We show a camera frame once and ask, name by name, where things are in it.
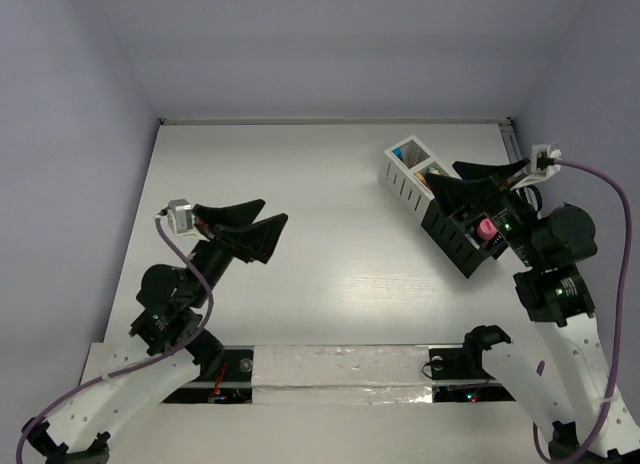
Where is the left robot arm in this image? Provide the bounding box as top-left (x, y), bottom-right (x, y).
top-left (15, 199), bottom-right (288, 463)

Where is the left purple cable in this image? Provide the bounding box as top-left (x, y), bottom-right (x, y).
top-left (17, 216), bottom-right (216, 464)

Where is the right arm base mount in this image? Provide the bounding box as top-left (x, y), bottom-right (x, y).
top-left (421, 325), bottom-right (515, 404)

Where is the black slotted organizer box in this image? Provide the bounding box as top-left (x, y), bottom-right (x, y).
top-left (421, 201), bottom-right (507, 278)

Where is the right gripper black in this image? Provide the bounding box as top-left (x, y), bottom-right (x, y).
top-left (424, 156), bottom-right (544, 265)

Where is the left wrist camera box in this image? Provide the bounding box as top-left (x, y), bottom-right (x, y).
top-left (154, 198), bottom-right (197, 237)

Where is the black highlighter blue cap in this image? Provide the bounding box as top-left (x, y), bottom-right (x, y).
top-left (392, 146), bottom-right (405, 161)

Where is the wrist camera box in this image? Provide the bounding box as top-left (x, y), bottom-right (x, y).
top-left (513, 143), bottom-right (562, 189)
top-left (154, 198), bottom-right (197, 237)

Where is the pink round cap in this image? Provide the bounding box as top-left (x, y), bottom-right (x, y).
top-left (476, 218), bottom-right (498, 241)

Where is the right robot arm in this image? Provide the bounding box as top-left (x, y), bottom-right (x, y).
top-left (422, 150), bottom-right (639, 463)

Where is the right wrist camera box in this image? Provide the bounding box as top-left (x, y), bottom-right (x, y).
top-left (513, 143), bottom-right (562, 189)

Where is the white slotted organizer box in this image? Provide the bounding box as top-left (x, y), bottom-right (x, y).
top-left (379, 135), bottom-right (458, 224)

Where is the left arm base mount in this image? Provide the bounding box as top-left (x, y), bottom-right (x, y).
top-left (163, 347), bottom-right (254, 405)

